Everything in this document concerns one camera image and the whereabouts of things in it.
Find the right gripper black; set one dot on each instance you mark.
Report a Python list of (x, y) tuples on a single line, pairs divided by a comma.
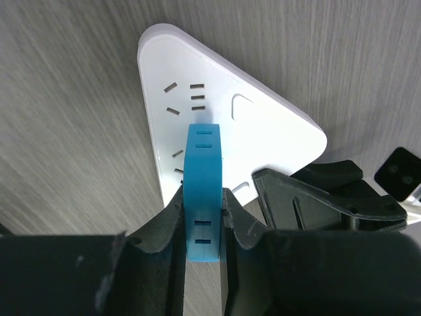
[(331, 196)]

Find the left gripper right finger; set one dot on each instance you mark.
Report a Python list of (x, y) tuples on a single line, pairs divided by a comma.
[(288, 272)]

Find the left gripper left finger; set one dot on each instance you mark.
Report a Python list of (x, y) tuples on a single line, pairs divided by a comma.
[(142, 273)]

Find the blue plug adapter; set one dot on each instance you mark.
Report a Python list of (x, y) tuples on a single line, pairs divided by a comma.
[(202, 192)]

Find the white triangular power socket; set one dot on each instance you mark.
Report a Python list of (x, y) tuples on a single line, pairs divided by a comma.
[(185, 82)]

